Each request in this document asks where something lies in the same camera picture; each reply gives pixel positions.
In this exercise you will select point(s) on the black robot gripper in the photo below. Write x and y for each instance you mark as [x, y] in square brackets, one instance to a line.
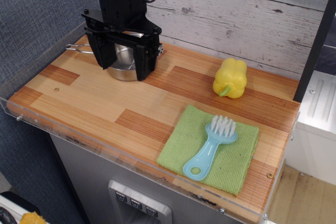
[116, 17]

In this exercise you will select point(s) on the light blue dish brush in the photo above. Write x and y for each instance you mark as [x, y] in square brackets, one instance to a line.
[221, 130]

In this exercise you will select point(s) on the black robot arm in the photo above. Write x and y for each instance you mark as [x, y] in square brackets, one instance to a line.
[124, 23]

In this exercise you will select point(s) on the green folded towel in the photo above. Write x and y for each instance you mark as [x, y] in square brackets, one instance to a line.
[216, 163]

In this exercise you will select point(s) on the stainless steel pot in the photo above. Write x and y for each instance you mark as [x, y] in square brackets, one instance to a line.
[124, 67]

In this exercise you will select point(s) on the yellow plastic bell pepper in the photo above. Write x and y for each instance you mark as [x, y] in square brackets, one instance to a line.
[231, 79]

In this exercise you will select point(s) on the clear acrylic table guard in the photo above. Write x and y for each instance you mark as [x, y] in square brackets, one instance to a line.
[62, 104]

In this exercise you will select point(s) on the grey toy fridge cabinet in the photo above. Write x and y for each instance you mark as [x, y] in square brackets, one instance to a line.
[122, 183]

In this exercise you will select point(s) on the silver dispenser button panel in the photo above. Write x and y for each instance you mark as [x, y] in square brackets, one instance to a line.
[135, 207]

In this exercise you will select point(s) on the yellow object bottom left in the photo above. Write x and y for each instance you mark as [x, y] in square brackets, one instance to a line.
[32, 218]

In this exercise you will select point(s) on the white toy sink unit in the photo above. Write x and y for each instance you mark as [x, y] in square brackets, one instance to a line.
[311, 148]

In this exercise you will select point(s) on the black right vertical post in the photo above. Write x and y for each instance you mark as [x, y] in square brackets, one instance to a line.
[314, 54]

